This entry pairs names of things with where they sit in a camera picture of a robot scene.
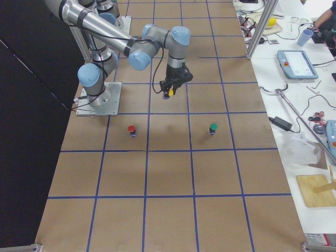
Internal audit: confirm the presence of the teach pendant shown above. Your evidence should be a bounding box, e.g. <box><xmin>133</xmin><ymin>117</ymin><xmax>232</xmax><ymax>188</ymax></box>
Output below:
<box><xmin>325</xmin><ymin>120</ymin><xmax>336</xmax><ymax>155</ymax></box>
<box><xmin>277</xmin><ymin>50</ymin><xmax>319</xmax><ymax>80</ymax></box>

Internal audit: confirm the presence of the aluminium frame post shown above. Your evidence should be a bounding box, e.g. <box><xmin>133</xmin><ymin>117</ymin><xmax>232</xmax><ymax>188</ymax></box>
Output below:
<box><xmin>246</xmin><ymin>0</ymin><xmax>278</xmax><ymax>59</ymax></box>

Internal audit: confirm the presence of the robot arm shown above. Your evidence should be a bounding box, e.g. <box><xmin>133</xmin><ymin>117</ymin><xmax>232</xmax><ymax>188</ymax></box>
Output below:
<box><xmin>45</xmin><ymin>1</ymin><xmax>193</xmax><ymax>99</ymax></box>
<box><xmin>76</xmin><ymin>1</ymin><xmax>122</xmax><ymax>113</ymax></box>

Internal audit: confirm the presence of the yellow ball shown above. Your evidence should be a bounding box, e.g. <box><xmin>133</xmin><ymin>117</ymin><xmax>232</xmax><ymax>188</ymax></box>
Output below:
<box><xmin>267</xmin><ymin>17</ymin><xmax>277</xmax><ymax>27</ymax></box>

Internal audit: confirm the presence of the yellow push button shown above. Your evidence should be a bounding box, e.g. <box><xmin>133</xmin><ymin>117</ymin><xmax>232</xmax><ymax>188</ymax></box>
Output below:
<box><xmin>163</xmin><ymin>88</ymin><xmax>174</xmax><ymax>100</ymax></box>

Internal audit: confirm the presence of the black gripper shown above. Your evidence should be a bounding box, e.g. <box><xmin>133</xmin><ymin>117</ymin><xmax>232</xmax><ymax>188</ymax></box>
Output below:
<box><xmin>160</xmin><ymin>62</ymin><xmax>193</xmax><ymax>96</ymax></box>

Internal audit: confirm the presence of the wooden cutting board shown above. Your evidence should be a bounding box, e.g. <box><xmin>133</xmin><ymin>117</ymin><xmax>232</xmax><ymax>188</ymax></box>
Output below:
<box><xmin>296</xmin><ymin>174</ymin><xmax>335</xmax><ymax>208</ymax></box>

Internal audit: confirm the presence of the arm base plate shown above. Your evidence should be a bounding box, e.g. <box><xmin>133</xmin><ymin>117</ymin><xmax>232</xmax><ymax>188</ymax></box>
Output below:
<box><xmin>76</xmin><ymin>82</ymin><xmax>122</xmax><ymax>116</ymax></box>
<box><xmin>115</xmin><ymin>16</ymin><xmax>132</xmax><ymax>33</ymax></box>

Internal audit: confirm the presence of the blue paper cup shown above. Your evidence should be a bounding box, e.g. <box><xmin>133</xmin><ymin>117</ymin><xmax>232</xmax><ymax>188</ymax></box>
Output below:
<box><xmin>297</xmin><ymin>29</ymin><xmax>314</xmax><ymax>46</ymax></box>

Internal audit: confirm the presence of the red push button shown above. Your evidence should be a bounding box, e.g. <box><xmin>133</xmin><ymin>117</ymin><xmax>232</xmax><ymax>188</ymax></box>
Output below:
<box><xmin>128</xmin><ymin>125</ymin><xmax>137</xmax><ymax>137</ymax></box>

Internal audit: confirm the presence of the plastic bag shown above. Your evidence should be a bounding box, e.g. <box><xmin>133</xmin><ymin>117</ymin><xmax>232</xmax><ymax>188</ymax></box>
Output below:
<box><xmin>277</xmin><ymin>132</ymin><xmax>322</xmax><ymax>165</ymax></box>

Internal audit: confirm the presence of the black power adapter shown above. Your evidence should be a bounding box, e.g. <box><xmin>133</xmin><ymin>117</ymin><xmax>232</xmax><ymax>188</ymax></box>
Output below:
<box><xmin>270</xmin><ymin>117</ymin><xmax>292</xmax><ymax>131</ymax></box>

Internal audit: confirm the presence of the metal crutch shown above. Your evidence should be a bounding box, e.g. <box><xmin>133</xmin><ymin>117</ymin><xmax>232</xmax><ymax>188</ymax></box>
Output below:
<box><xmin>259</xmin><ymin>84</ymin><xmax>335</xmax><ymax>164</ymax></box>

